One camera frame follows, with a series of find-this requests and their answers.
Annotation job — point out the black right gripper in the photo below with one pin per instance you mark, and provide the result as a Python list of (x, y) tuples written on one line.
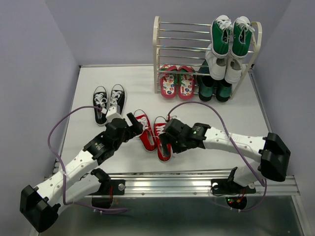
[(166, 138)]

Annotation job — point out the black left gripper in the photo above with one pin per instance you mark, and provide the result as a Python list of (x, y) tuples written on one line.
[(135, 130)]

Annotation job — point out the red sneaker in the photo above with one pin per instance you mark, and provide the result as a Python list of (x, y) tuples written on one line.
[(159, 125), (147, 136)]

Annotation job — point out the pink patterned sandal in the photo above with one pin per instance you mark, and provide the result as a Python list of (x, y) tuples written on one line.
[(168, 81), (186, 82)]

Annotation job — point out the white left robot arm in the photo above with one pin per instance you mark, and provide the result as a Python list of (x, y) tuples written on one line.
[(40, 204)]

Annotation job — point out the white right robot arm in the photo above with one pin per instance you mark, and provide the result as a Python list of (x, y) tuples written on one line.
[(264, 157)]

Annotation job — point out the left dark green shoe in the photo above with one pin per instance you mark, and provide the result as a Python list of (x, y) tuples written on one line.
[(206, 83)]

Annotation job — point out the dark green shoe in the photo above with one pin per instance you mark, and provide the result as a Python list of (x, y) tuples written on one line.
[(206, 83), (223, 91)]

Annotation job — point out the right dark green shoe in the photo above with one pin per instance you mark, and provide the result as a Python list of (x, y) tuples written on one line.
[(223, 91)]

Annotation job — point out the left white shoe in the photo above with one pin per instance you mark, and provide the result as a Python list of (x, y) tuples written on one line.
[(217, 64)]

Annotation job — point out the white shoe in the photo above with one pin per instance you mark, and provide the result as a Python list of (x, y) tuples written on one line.
[(233, 70), (217, 64)]

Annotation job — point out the cream metal shoe shelf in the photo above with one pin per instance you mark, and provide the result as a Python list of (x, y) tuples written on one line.
[(179, 44)]

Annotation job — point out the right white shoe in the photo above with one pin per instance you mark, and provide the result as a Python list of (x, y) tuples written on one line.
[(233, 70)]

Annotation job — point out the right black sneaker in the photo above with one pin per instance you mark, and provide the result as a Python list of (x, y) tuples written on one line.
[(118, 98)]

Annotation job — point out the black sneaker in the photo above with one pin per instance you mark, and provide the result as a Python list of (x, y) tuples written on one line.
[(100, 101), (118, 98)]

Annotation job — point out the left black sneaker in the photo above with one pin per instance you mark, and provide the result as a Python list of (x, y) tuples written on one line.
[(100, 101)]

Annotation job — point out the left green sneaker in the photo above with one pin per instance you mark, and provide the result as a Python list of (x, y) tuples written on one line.
[(220, 32)]

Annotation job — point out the green sneaker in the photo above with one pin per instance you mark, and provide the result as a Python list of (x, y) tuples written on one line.
[(220, 32), (242, 34)]

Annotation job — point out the right green sneaker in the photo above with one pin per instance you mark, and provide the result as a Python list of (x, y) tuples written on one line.
[(242, 34)]

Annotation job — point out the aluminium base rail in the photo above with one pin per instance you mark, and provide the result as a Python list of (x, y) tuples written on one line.
[(163, 185)]

